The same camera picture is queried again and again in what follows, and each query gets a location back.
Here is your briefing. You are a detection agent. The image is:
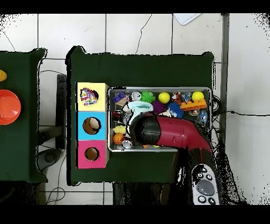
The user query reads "mint green cloth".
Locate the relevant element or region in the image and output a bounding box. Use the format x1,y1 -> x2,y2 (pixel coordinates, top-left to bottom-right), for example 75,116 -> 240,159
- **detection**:
127,100 -> 154,119

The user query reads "colourful dotted cloth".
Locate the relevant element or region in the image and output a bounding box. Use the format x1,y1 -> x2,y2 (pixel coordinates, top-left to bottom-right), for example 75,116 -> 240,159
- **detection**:
80,87 -> 99,106

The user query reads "wooden box with three holes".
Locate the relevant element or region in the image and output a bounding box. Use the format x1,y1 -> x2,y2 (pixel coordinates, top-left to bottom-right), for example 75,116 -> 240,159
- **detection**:
75,82 -> 110,170

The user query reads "silver mesh bin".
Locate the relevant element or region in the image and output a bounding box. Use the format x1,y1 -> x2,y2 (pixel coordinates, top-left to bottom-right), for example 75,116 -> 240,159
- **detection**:
108,87 -> 212,152

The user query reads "green spiky ball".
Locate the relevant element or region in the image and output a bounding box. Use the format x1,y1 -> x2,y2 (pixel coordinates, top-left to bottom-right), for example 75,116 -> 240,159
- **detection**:
140,90 -> 156,104

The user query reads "purple spiky ball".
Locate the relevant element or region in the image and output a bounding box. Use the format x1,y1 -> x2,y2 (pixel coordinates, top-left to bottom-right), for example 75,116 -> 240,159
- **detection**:
151,100 -> 168,115

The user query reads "small orange basketball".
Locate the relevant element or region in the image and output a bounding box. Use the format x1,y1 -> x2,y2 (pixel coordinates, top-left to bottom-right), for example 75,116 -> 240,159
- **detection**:
113,133 -> 124,145

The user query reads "plain yellow ball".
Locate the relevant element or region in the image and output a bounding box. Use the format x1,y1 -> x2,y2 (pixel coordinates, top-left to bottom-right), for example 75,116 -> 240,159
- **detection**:
158,91 -> 171,104

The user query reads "blue spiky ball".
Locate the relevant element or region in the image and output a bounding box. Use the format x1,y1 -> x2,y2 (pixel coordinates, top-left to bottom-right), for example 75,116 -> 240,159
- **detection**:
168,102 -> 185,118

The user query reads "dark green table cloth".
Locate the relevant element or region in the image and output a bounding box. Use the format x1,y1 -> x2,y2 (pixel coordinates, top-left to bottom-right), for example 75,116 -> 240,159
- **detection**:
66,45 -> 215,186

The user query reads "orange striped tiger toy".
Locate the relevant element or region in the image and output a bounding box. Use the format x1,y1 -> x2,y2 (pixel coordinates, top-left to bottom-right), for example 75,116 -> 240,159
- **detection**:
171,91 -> 183,105

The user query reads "orange toy brick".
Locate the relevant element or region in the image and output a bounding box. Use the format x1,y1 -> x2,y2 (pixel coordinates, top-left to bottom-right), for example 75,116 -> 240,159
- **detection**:
180,99 -> 207,111

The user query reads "yellow smiley ball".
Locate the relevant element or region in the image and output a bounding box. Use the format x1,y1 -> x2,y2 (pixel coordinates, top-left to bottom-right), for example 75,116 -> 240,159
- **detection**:
191,91 -> 205,101

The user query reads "white tray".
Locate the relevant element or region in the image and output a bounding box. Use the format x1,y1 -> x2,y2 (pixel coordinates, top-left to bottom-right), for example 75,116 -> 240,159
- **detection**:
172,13 -> 202,26

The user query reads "neighbouring green cloth table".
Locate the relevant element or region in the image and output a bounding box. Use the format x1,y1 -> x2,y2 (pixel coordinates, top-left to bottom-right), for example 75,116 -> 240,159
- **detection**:
0,48 -> 48,183

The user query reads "orange plastic bowl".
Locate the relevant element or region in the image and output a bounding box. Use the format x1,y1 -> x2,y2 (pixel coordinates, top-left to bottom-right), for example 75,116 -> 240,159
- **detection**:
0,89 -> 22,125

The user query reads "black cable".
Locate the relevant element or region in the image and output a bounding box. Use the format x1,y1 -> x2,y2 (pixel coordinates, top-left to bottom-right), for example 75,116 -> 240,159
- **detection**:
210,109 -> 270,117

